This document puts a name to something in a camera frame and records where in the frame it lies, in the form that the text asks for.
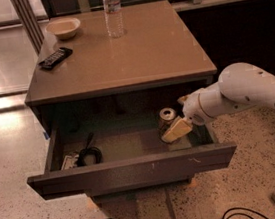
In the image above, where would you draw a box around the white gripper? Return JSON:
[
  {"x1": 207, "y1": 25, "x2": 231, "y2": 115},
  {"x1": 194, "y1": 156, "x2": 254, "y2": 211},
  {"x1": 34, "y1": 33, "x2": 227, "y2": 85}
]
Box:
[{"x1": 161, "y1": 83, "x2": 245, "y2": 143}]

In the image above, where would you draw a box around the orange soda can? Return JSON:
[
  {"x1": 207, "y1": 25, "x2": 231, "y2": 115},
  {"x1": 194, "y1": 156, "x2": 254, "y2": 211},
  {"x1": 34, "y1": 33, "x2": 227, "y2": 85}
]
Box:
[{"x1": 158, "y1": 107, "x2": 177, "y2": 136}]

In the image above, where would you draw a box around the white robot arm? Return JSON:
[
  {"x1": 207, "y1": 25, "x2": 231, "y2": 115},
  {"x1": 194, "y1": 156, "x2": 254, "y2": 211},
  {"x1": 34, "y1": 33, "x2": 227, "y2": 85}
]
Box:
[{"x1": 161, "y1": 62, "x2": 275, "y2": 143}]

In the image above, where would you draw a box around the open grey top drawer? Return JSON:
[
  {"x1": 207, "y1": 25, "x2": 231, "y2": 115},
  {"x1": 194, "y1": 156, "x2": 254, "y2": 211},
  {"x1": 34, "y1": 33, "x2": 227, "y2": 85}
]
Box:
[{"x1": 17, "y1": 83, "x2": 241, "y2": 206}]

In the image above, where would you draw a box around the white power adapter in drawer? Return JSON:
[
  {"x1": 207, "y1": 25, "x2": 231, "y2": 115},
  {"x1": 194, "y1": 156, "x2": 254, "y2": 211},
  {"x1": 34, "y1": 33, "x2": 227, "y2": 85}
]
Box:
[{"x1": 61, "y1": 154, "x2": 79, "y2": 170}]

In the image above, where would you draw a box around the clear plastic water bottle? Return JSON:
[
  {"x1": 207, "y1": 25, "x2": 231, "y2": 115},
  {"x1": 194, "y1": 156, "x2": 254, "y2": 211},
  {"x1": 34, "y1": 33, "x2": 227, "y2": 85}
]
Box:
[{"x1": 103, "y1": 0, "x2": 124, "y2": 38}]

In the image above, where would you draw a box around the black remote control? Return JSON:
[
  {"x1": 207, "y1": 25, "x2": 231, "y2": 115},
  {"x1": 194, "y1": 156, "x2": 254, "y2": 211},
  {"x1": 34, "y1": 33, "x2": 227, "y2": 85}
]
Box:
[{"x1": 39, "y1": 47, "x2": 73, "y2": 70}]

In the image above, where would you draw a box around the blue tape piece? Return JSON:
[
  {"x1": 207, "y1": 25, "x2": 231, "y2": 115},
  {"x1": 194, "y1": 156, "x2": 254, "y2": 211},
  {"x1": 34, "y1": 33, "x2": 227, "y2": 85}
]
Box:
[{"x1": 43, "y1": 132, "x2": 50, "y2": 140}]

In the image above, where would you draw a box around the white ceramic bowl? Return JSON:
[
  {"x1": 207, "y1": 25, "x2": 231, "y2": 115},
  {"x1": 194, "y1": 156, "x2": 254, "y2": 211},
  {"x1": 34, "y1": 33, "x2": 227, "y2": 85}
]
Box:
[{"x1": 46, "y1": 17, "x2": 81, "y2": 41}]

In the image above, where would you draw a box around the coiled black cable in drawer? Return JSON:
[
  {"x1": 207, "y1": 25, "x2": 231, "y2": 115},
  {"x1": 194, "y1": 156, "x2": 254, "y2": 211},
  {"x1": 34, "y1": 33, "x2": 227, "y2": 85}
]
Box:
[{"x1": 72, "y1": 131, "x2": 104, "y2": 168}]

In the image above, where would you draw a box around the black cable on floor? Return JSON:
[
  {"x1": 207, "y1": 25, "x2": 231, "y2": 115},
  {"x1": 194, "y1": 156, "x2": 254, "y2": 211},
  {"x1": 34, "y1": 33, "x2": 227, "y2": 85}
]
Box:
[{"x1": 217, "y1": 202, "x2": 272, "y2": 219}]

